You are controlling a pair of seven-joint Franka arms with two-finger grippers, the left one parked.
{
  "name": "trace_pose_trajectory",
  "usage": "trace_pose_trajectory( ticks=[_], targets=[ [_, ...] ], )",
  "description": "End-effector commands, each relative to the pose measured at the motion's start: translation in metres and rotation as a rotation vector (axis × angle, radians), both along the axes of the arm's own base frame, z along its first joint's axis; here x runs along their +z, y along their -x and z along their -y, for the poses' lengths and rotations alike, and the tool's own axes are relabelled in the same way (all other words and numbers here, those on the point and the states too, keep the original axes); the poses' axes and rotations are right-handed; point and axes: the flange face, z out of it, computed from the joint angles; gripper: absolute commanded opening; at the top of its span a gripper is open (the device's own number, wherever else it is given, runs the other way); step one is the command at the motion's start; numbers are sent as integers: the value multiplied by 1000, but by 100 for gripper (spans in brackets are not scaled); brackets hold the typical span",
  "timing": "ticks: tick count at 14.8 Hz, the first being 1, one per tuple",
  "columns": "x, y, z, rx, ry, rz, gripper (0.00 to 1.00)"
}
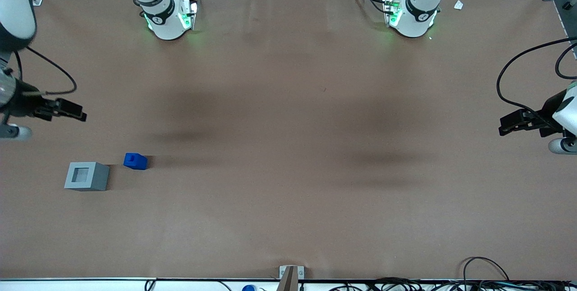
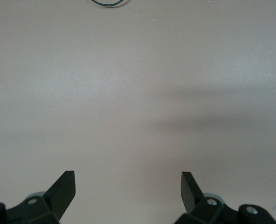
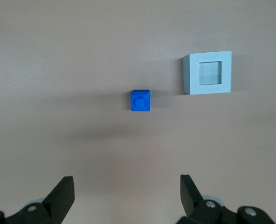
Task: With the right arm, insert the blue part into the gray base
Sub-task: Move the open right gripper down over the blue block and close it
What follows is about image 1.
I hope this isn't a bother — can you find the blue plastic part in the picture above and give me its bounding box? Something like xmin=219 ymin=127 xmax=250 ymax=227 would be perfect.
xmin=124 ymin=152 xmax=148 ymax=171

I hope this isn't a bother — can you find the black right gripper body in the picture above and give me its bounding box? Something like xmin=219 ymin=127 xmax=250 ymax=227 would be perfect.
xmin=10 ymin=79 xmax=60 ymax=122

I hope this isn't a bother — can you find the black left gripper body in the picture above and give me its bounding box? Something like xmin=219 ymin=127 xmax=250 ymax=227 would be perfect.
xmin=536 ymin=89 xmax=569 ymax=138

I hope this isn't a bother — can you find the white table edge rail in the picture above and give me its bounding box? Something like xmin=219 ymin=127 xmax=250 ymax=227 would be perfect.
xmin=0 ymin=278 xmax=577 ymax=291

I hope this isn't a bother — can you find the gray square base block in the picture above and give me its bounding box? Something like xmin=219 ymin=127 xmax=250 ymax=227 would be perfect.
xmin=64 ymin=162 xmax=110 ymax=192

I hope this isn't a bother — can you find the short black looped cable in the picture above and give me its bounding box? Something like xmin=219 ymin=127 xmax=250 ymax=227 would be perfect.
xmin=555 ymin=42 xmax=577 ymax=80

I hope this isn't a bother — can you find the metal bracket with brown post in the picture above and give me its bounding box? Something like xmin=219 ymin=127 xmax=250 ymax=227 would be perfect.
xmin=279 ymin=265 xmax=305 ymax=291

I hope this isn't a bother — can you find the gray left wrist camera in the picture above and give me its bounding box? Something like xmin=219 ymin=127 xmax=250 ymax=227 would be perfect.
xmin=548 ymin=137 xmax=577 ymax=155

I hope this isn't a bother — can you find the black cable tangle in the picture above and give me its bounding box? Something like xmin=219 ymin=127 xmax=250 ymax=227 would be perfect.
xmin=328 ymin=277 xmax=577 ymax=291

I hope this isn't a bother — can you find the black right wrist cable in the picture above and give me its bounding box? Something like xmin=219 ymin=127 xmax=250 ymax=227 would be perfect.
xmin=14 ymin=46 xmax=78 ymax=96

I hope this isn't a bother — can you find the long black left wrist cable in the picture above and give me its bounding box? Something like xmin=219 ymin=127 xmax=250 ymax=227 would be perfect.
xmin=496 ymin=37 xmax=577 ymax=122

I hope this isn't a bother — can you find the black arched cable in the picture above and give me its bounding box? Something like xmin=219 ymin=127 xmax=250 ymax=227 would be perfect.
xmin=463 ymin=256 xmax=510 ymax=282

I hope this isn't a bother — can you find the brown paper table cover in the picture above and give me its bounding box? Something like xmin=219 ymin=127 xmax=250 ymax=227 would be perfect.
xmin=0 ymin=0 xmax=577 ymax=281

